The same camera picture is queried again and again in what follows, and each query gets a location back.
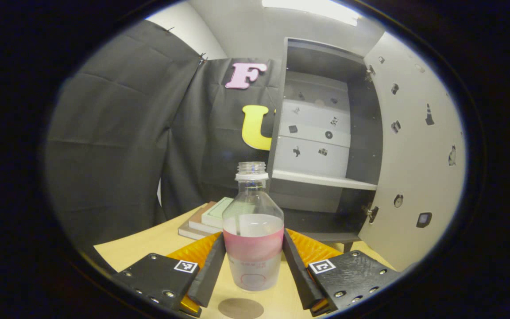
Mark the brown round coaster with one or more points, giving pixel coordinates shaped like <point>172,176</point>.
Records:
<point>240,308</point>

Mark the clear bottle with pink label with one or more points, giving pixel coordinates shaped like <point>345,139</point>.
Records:
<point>253,248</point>

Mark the brown book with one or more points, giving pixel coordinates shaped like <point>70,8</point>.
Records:
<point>195,223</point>

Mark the grey cabinet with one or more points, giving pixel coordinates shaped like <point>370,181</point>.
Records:
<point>365,146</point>

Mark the grey cabinet door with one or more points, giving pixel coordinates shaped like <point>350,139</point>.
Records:
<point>414,168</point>

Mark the black backdrop cloth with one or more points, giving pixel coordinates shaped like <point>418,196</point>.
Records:
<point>117,146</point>

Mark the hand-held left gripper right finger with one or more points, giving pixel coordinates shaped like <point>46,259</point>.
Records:
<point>301,277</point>

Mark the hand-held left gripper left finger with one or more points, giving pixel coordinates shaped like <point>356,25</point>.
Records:
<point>210,277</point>

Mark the white cabinet shelf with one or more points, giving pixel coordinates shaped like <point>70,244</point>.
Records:
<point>321,179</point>

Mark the grey book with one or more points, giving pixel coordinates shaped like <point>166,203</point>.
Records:
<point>191,233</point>

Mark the large ceiling light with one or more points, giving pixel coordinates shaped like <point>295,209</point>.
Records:
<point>312,9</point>

